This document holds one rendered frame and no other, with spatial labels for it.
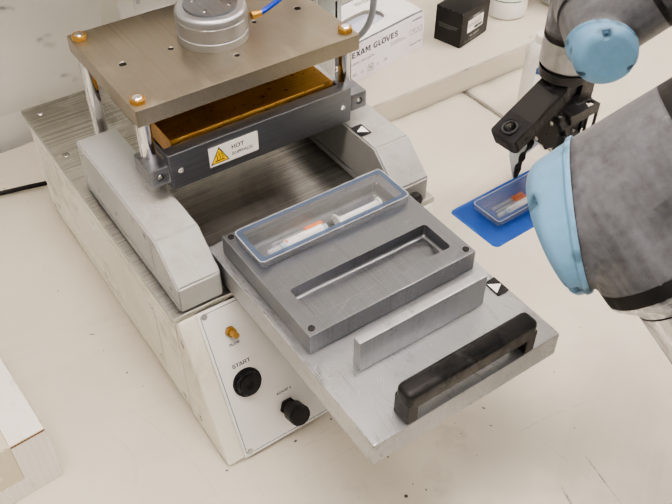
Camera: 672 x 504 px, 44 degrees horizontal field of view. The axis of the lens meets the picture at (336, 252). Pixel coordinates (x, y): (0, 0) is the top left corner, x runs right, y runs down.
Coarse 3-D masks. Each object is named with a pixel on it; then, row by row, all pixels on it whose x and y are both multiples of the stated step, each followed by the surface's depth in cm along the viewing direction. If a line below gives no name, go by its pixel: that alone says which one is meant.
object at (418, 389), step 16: (512, 320) 74; (528, 320) 74; (480, 336) 73; (496, 336) 73; (512, 336) 73; (528, 336) 74; (464, 352) 71; (480, 352) 71; (496, 352) 72; (432, 368) 70; (448, 368) 70; (464, 368) 71; (480, 368) 72; (400, 384) 69; (416, 384) 69; (432, 384) 69; (448, 384) 70; (400, 400) 69; (416, 400) 69; (400, 416) 71; (416, 416) 70
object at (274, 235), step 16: (368, 176) 90; (384, 176) 90; (336, 192) 88; (352, 192) 88; (368, 192) 88; (384, 192) 88; (400, 192) 88; (288, 208) 86; (304, 208) 86; (320, 208) 86; (336, 208) 86; (352, 208) 86; (368, 208) 86; (256, 224) 84; (272, 224) 84; (288, 224) 84; (304, 224) 84; (320, 224) 84; (336, 224) 84; (256, 240) 82; (272, 240) 82; (288, 240) 82; (304, 240) 82; (256, 256) 81; (272, 256) 81
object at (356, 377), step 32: (224, 256) 86; (448, 288) 77; (480, 288) 79; (256, 320) 82; (384, 320) 79; (416, 320) 75; (448, 320) 79; (480, 320) 79; (288, 352) 78; (320, 352) 76; (352, 352) 76; (384, 352) 75; (416, 352) 76; (448, 352) 76; (512, 352) 76; (544, 352) 79; (320, 384) 74; (352, 384) 74; (384, 384) 74; (480, 384) 74; (352, 416) 71; (384, 416) 71; (448, 416) 74; (384, 448) 70
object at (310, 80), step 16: (272, 80) 94; (288, 80) 94; (304, 80) 94; (320, 80) 94; (240, 96) 91; (256, 96) 91; (272, 96) 91; (288, 96) 91; (304, 96) 92; (192, 112) 89; (208, 112) 89; (224, 112) 89; (240, 112) 89; (256, 112) 90; (160, 128) 87; (176, 128) 87; (192, 128) 87; (208, 128) 87; (160, 144) 88
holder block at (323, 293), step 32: (384, 224) 86; (416, 224) 86; (320, 256) 82; (352, 256) 82; (384, 256) 84; (416, 256) 84; (448, 256) 82; (256, 288) 82; (288, 288) 79; (320, 288) 81; (352, 288) 81; (384, 288) 79; (416, 288) 80; (288, 320) 77; (320, 320) 76; (352, 320) 77
